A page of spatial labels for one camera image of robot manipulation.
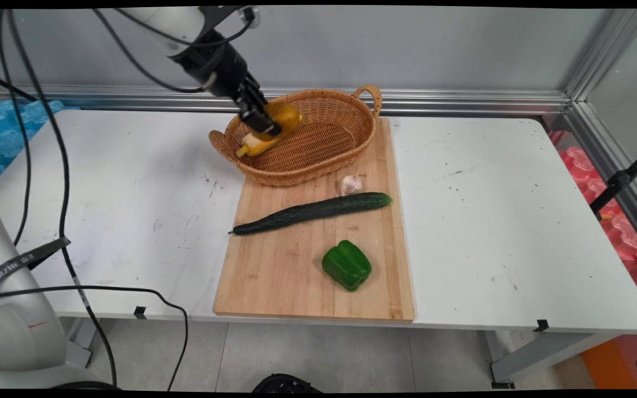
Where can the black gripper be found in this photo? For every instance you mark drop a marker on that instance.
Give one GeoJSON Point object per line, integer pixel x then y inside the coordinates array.
{"type": "Point", "coordinates": [216, 66]}

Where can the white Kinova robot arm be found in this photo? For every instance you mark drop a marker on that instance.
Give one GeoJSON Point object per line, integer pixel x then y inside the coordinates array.
{"type": "Point", "coordinates": [14, 331]}

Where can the corn cob with husk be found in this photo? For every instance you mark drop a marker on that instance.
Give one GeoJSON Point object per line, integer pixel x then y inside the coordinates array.
{"type": "Point", "coordinates": [252, 145]}

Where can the woven wicker basket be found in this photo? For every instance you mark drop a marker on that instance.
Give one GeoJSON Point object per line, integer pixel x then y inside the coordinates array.
{"type": "Point", "coordinates": [318, 138]}

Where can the dark green cucumber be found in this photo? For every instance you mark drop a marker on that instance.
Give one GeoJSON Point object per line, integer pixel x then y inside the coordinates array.
{"type": "Point", "coordinates": [313, 211]}

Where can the garlic bulb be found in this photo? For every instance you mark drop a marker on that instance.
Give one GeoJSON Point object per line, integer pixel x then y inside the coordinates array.
{"type": "Point", "coordinates": [351, 184]}

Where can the bamboo cutting board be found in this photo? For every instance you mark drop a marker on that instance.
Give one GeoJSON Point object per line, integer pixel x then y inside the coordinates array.
{"type": "Point", "coordinates": [318, 260]}

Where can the green bell pepper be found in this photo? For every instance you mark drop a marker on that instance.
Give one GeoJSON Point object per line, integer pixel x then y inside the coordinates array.
{"type": "Point", "coordinates": [346, 265]}

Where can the black tape tab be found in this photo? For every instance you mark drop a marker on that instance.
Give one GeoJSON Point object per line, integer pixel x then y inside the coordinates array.
{"type": "Point", "coordinates": [541, 325]}
{"type": "Point", "coordinates": [140, 312]}

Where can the blue bubble wrap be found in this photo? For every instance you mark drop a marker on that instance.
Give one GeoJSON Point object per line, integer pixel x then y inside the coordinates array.
{"type": "Point", "coordinates": [0, 138]}

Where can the black round floor object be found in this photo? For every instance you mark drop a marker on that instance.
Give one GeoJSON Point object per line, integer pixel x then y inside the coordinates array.
{"type": "Point", "coordinates": [285, 383]}

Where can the white table leg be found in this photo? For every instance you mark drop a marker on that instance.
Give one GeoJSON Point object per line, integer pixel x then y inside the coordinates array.
{"type": "Point", "coordinates": [81, 342]}

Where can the black tripod stand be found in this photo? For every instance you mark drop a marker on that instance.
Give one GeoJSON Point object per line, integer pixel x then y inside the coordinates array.
{"type": "Point", "coordinates": [620, 179]}

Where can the pink bubble wrap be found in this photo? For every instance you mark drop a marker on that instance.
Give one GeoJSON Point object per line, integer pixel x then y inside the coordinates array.
{"type": "Point", "coordinates": [617, 221]}

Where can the grey metal table leg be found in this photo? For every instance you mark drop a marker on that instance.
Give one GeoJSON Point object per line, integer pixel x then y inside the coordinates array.
{"type": "Point", "coordinates": [545, 354]}

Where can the orange floor mat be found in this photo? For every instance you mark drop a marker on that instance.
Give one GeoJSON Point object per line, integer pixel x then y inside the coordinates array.
{"type": "Point", "coordinates": [609, 367]}

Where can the long aluminium frame rail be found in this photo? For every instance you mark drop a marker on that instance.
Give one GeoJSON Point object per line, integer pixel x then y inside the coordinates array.
{"type": "Point", "coordinates": [434, 101]}

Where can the aluminium frame post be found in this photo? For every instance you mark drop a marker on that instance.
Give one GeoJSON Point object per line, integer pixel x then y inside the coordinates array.
{"type": "Point", "coordinates": [606, 52]}

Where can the short aluminium frame rail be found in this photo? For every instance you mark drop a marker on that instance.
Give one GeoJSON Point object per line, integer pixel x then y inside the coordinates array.
{"type": "Point", "coordinates": [611, 166]}

